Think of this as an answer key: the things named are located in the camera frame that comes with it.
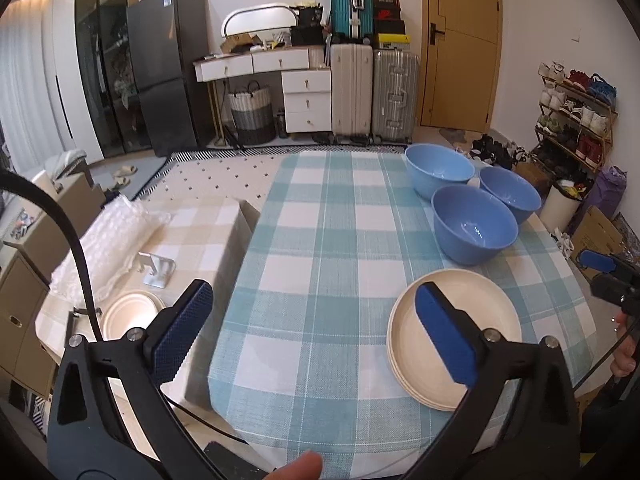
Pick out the brown storage cabinet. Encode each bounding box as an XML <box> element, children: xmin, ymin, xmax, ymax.
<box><xmin>0</xmin><ymin>172</ymin><xmax>108</xmax><ymax>398</ymax></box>

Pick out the white curtain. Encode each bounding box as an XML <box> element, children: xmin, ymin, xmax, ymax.
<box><xmin>0</xmin><ymin>0</ymin><xmax>63</xmax><ymax>171</ymax></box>

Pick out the teal checked tablecloth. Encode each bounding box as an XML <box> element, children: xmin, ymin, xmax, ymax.
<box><xmin>207</xmin><ymin>150</ymin><xmax>598</xmax><ymax>478</ymax></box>

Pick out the clear bubble wrap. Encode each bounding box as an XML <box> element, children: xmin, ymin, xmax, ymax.
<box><xmin>50</xmin><ymin>195</ymin><xmax>173</xmax><ymax>301</ymax></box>

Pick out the purple bag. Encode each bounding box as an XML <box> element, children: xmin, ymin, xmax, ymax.
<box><xmin>582</xmin><ymin>165</ymin><xmax>627</xmax><ymax>221</ymax></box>

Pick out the woven laundry basket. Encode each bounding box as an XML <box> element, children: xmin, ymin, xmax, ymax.
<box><xmin>227</xmin><ymin>81</ymin><xmax>277</xmax><ymax>145</ymax></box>

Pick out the open cardboard box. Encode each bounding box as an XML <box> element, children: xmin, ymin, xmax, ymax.
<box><xmin>220</xmin><ymin>34</ymin><xmax>261</xmax><ymax>55</ymax></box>

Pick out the black and red shoebox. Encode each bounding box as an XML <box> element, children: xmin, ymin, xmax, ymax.
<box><xmin>372</xmin><ymin>0</ymin><xmax>402</xmax><ymax>22</ymax></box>

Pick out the dark grey refrigerator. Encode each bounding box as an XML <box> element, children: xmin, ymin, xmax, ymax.
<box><xmin>126</xmin><ymin>0</ymin><xmax>213</xmax><ymax>157</ymax></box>

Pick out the white suitcase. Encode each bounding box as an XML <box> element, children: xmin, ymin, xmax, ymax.
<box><xmin>331</xmin><ymin>42</ymin><xmax>375</xmax><ymax>143</ymax></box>

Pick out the stack of small cream plates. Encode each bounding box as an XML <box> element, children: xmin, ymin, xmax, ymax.
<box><xmin>102</xmin><ymin>290</ymin><xmax>168</xmax><ymax>391</ymax></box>

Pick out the silver suitcase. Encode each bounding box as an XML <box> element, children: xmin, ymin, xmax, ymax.
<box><xmin>372</xmin><ymin>48</ymin><xmax>421</xmax><ymax>144</ymax></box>

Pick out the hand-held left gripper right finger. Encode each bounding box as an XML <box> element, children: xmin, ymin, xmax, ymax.
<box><xmin>400</xmin><ymin>281</ymin><xmax>583</xmax><ymax>480</ymax></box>

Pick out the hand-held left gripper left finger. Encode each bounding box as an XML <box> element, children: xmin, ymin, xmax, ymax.
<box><xmin>46</xmin><ymin>279</ymin><xmax>226</xmax><ymax>480</ymax></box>

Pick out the teal suitcase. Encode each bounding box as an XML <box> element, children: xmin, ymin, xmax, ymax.
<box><xmin>329</xmin><ymin>0</ymin><xmax>375</xmax><ymax>43</ymax></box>

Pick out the white vanity desk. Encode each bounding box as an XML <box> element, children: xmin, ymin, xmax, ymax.
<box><xmin>194</xmin><ymin>46</ymin><xmax>333</xmax><ymax>134</ymax></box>

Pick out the pile of dark shoes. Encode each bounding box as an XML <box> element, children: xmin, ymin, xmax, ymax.
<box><xmin>470</xmin><ymin>135</ymin><xmax>516</xmax><ymax>168</ymax></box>

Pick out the black bag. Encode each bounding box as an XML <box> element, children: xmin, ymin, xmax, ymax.
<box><xmin>290</xmin><ymin>5</ymin><xmax>328</xmax><ymax>46</ymax></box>

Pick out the white wardrobe door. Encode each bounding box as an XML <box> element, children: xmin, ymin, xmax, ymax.
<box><xmin>42</xmin><ymin>0</ymin><xmax>103</xmax><ymax>161</ymax></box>

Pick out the beige checked cloth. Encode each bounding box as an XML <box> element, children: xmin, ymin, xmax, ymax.
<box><xmin>35</xmin><ymin>195</ymin><xmax>261</xmax><ymax>456</ymax></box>

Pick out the large cardboard box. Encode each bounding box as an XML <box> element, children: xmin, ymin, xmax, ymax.
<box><xmin>570</xmin><ymin>205</ymin><xmax>626</xmax><ymax>261</ymax></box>

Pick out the white trash bin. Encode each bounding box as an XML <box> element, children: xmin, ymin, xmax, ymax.
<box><xmin>539</xmin><ymin>179</ymin><xmax>583</xmax><ymax>233</ymax></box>

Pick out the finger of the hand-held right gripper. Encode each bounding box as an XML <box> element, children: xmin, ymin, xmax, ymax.
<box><xmin>590</xmin><ymin>270</ymin><xmax>640</xmax><ymax>319</ymax></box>
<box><xmin>579</xmin><ymin>248</ymin><xmax>640</xmax><ymax>281</ymax></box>

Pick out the person's right hand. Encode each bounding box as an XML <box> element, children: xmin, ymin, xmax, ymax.
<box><xmin>611</xmin><ymin>312</ymin><xmax>640</xmax><ymax>378</ymax></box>

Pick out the black cable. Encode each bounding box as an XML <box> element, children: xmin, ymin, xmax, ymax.
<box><xmin>574</xmin><ymin>320</ymin><xmax>640</xmax><ymax>392</ymax></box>
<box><xmin>0</xmin><ymin>169</ymin><xmax>108</xmax><ymax>343</ymax></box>

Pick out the person's left hand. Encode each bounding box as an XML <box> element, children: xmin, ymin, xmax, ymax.
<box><xmin>265</xmin><ymin>451</ymin><xmax>323</xmax><ymax>480</ymax></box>

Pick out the yellow and black shoebox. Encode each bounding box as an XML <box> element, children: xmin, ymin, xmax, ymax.
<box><xmin>376</xmin><ymin>33</ymin><xmax>411</xmax><ymax>51</ymax></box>

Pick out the dotted rug with striped border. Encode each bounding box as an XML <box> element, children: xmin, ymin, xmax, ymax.
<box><xmin>135</xmin><ymin>144</ymin><xmax>406</xmax><ymax>201</ymax></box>

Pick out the wooden shoe rack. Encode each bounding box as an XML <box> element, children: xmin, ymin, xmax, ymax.
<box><xmin>535</xmin><ymin>60</ymin><xmax>618</xmax><ymax>176</ymax></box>

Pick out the grey doormat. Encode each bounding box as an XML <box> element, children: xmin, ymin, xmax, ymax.
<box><xmin>440</xmin><ymin>127</ymin><xmax>481</xmax><ymax>143</ymax></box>

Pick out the dark glass cabinet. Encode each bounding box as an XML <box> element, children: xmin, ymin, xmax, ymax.
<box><xmin>75</xmin><ymin>0</ymin><xmax>153</xmax><ymax>158</ymax></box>

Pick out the white oval mirror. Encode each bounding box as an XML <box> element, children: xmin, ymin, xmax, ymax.
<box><xmin>221</xmin><ymin>4</ymin><xmax>298</xmax><ymax>41</ymax></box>

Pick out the patterned flat board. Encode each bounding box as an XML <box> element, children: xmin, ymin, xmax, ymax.
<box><xmin>612</xmin><ymin>212</ymin><xmax>640</xmax><ymax>266</ymax></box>

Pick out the blue bowl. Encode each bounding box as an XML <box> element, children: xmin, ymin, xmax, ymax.
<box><xmin>479</xmin><ymin>166</ymin><xmax>542</xmax><ymax>225</ymax></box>
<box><xmin>431</xmin><ymin>185</ymin><xmax>519</xmax><ymax>267</ymax></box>
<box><xmin>404</xmin><ymin>143</ymin><xmax>476</xmax><ymax>201</ymax></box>

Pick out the wooden door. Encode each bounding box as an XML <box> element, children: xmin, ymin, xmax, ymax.
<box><xmin>420</xmin><ymin>0</ymin><xmax>503</xmax><ymax>133</ymax></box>

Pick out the metal phone stand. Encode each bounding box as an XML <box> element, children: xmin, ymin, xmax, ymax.
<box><xmin>135</xmin><ymin>251</ymin><xmax>177</xmax><ymax>288</ymax></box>

